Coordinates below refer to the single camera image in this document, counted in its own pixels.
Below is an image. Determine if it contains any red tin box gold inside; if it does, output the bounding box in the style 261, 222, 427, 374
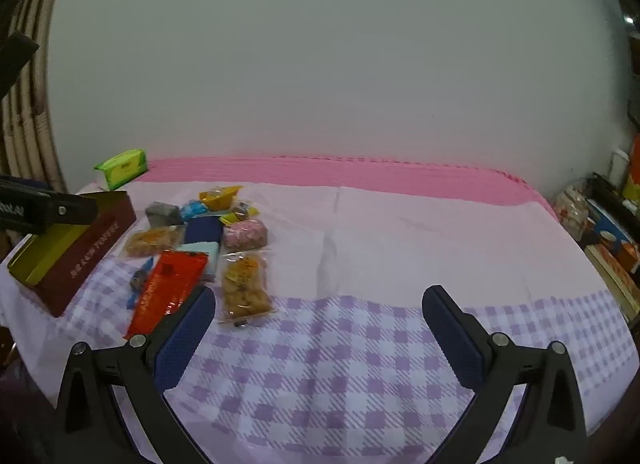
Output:
7, 190, 137, 317

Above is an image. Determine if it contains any pink purple checked bedsheet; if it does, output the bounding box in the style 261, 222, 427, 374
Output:
0, 157, 631, 464

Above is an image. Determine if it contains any beige patterned curtain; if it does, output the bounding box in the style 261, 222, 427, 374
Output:
0, 0, 68, 195

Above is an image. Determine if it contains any clear fried snack packet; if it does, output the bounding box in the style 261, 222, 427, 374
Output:
124, 225, 185, 259
220, 251, 277, 327

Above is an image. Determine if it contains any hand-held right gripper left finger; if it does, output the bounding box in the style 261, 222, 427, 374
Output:
54, 285, 217, 464

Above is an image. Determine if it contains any orange carton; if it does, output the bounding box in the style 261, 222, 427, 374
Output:
622, 134, 640, 215

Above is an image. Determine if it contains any orange snack packet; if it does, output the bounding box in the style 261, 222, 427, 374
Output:
199, 185, 243, 212

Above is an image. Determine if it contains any green tissue pack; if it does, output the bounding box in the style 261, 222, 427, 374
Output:
95, 149, 150, 191

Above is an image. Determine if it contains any small yellow snack packet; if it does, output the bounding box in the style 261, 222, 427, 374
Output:
219, 201, 258, 226

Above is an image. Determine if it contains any pink snack packet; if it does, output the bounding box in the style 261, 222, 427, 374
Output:
222, 221, 270, 251

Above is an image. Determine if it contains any dark blue teal snack packet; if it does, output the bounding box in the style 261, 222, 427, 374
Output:
177, 217, 224, 285

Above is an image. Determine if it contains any stack of flat boxes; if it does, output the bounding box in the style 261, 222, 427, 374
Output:
585, 199, 640, 320

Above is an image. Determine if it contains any blue candy wrapper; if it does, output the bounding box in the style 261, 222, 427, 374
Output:
179, 200, 207, 222
126, 258, 157, 307

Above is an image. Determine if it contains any grey snack packet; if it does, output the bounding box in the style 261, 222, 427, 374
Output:
145, 201, 185, 227

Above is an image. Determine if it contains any red snack packet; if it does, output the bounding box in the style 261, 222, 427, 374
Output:
125, 251, 210, 342

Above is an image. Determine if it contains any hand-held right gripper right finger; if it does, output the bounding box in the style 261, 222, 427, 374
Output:
421, 285, 587, 464

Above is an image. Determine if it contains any dark bar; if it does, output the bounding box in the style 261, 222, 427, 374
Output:
0, 30, 41, 101

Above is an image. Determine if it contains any glass jar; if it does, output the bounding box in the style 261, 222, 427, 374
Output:
554, 183, 590, 240

